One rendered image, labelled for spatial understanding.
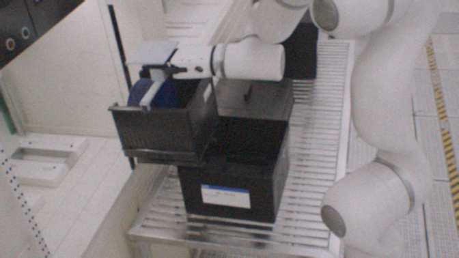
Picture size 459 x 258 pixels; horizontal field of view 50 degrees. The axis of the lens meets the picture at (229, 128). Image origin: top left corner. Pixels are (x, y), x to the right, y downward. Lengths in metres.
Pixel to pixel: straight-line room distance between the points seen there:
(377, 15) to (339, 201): 0.34
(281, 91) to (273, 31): 0.81
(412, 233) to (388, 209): 1.56
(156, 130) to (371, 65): 0.60
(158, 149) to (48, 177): 0.41
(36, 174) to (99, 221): 0.29
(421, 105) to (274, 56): 2.32
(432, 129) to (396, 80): 2.35
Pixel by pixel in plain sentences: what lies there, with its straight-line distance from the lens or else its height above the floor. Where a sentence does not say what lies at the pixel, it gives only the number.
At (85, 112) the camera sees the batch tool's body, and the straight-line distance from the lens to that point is 1.66.
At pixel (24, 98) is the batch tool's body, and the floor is 1.01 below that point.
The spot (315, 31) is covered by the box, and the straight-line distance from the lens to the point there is 1.97.
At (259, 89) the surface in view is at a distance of 1.81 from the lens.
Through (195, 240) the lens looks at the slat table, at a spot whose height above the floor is 0.76.
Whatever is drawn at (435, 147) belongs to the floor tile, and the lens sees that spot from 3.01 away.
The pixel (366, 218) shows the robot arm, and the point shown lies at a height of 1.15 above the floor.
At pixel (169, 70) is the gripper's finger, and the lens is 1.17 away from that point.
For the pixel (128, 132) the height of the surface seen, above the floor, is 1.10.
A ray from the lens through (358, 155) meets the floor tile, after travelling 2.88.
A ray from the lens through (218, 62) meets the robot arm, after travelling 1.15.
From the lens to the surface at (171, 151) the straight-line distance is 1.25.
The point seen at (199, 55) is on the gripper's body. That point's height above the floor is 1.27.
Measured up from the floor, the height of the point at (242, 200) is 0.84.
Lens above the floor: 1.79
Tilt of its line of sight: 35 degrees down
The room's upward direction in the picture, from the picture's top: 6 degrees counter-clockwise
